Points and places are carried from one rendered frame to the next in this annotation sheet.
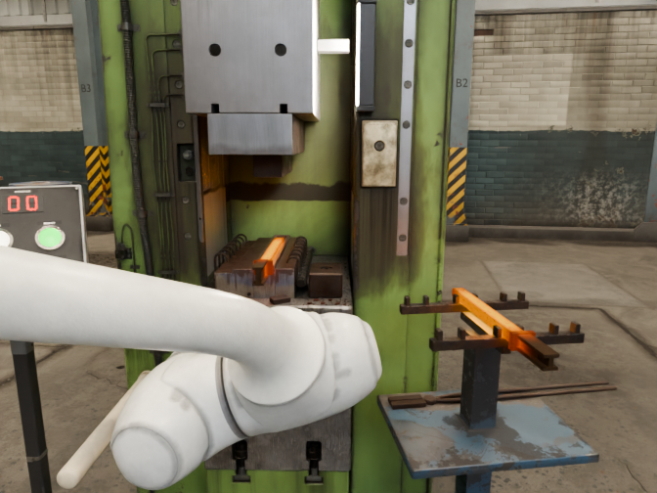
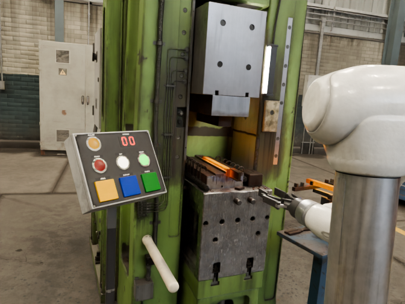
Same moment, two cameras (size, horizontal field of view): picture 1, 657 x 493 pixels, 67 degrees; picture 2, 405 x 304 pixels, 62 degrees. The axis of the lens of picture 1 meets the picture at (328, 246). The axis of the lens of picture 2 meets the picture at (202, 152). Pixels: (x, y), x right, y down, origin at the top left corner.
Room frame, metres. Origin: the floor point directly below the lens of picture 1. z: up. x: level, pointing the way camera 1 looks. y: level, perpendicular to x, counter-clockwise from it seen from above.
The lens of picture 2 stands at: (-0.23, 0.96, 1.37)
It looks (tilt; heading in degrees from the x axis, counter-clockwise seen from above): 10 degrees down; 336
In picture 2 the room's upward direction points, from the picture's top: 4 degrees clockwise
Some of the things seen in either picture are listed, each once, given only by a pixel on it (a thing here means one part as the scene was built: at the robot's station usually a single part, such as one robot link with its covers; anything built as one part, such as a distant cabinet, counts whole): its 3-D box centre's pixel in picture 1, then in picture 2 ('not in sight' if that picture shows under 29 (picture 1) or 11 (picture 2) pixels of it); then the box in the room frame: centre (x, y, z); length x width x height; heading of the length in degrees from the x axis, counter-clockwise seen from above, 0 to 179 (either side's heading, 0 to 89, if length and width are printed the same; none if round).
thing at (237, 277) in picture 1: (266, 261); (208, 169); (1.40, 0.18, 0.96); 0.42 x 0.20 x 0.09; 179
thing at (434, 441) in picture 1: (476, 425); (324, 237); (1.02, -0.34, 0.67); 0.40 x 0.30 x 0.02; 98
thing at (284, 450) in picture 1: (286, 345); (213, 214); (1.41, 0.13, 0.69); 0.56 x 0.38 x 0.45; 179
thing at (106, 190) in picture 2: not in sight; (106, 190); (0.96, 0.79, 1.01); 0.07 x 0.05 x 0.07; 114
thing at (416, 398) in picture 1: (504, 393); (323, 224); (1.14, -0.45, 0.68); 0.60 x 0.04 x 0.01; 99
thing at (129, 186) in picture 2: not in sight; (129, 186); (1.00, 0.70, 1.01); 0.07 x 0.05 x 0.07; 114
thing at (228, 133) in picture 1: (263, 135); (213, 104); (1.40, 0.18, 1.32); 0.42 x 0.20 x 0.10; 179
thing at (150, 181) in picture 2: not in sight; (150, 182); (1.04, 0.60, 1.01); 0.07 x 0.05 x 0.07; 114
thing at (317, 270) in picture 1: (326, 279); (250, 177); (1.25, 0.01, 0.95); 0.12 x 0.08 x 0.06; 179
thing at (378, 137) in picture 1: (378, 154); (270, 116); (1.32, -0.13, 1.27); 0.09 x 0.02 x 0.17; 89
